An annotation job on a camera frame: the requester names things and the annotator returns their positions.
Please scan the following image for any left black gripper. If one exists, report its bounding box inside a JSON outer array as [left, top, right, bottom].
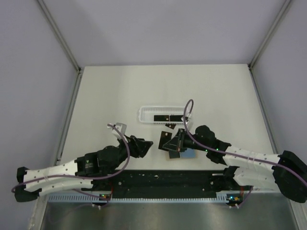
[[108, 135, 153, 173]]

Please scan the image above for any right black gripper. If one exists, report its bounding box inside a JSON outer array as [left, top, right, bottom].
[[163, 129, 209, 153]]

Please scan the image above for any beige card holder wallet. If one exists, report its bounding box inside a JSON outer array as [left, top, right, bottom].
[[167, 149, 196, 160]]

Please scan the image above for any black VIP card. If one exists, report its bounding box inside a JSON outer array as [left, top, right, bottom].
[[165, 124, 176, 130], [168, 151, 180, 159]]

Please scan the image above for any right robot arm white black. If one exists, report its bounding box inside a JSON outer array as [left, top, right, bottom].
[[159, 125, 307, 203]]

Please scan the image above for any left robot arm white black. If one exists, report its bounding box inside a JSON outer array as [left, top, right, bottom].
[[12, 136, 153, 203]]

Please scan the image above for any white plastic basket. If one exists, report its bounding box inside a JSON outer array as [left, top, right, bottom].
[[138, 106, 192, 125]]

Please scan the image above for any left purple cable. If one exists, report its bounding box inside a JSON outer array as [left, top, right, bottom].
[[11, 123, 131, 208]]

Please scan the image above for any purple cable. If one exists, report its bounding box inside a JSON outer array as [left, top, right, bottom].
[[11, 123, 131, 208], [182, 99, 307, 208]]

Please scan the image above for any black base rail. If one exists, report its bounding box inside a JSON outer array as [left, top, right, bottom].
[[82, 170, 250, 199]]

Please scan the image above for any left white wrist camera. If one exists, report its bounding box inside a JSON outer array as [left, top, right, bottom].
[[107, 123, 127, 141]]

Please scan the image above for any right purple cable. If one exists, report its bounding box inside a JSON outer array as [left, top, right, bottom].
[[182, 99, 307, 208]]

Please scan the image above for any white slotted cable duct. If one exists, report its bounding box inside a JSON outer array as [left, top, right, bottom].
[[47, 192, 239, 204]]

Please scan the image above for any left aluminium frame post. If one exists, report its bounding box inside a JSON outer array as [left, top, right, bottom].
[[36, 0, 82, 73]]

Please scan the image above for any aluminium frame post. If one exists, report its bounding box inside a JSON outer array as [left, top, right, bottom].
[[36, 0, 82, 73], [248, 0, 294, 71]]

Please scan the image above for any right aluminium frame post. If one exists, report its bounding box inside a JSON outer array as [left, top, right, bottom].
[[248, 0, 294, 71]]

